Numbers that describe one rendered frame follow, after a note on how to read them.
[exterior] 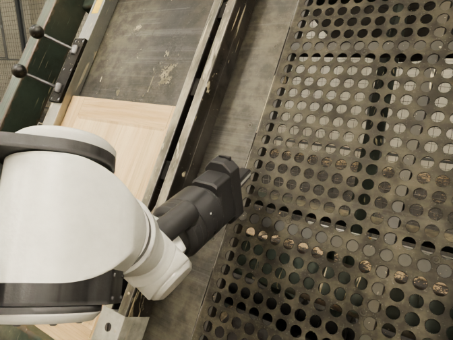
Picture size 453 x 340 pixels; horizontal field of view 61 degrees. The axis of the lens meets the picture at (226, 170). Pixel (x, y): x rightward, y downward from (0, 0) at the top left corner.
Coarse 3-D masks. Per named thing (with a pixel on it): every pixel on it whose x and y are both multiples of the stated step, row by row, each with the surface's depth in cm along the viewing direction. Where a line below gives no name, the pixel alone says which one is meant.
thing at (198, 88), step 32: (224, 0) 84; (256, 0) 88; (224, 32) 80; (192, 64) 82; (224, 64) 82; (192, 96) 80; (192, 128) 77; (160, 160) 77; (192, 160) 78; (160, 192) 75; (128, 288) 71; (128, 320) 70
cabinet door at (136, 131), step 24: (72, 96) 108; (72, 120) 105; (96, 120) 100; (120, 120) 95; (144, 120) 91; (168, 120) 87; (120, 144) 93; (144, 144) 89; (120, 168) 90; (144, 168) 87; (144, 192) 84; (72, 336) 81
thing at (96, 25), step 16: (96, 0) 114; (112, 0) 114; (96, 16) 111; (96, 32) 112; (96, 48) 112; (80, 64) 109; (80, 80) 110; (64, 96) 107; (48, 112) 108; (64, 112) 107
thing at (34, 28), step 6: (36, 24) 104; (30, 30) 103; (36, 30) 103; (42, 30) 105; (36, 36) 104; (42, 36) 106; (48, 36) 106; (60, 42) 107; (72, 48) 109; (72, 54) 109
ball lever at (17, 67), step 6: (12, 66) 102; (18, 66) 101; (24, 66) 103; (12, 72) 101; (18, 72) 101; (24, 72) 102; (36, 78) 104; (48, 84) 106; (54, 84) 107; (60, 84) 107; (54, 90) 107
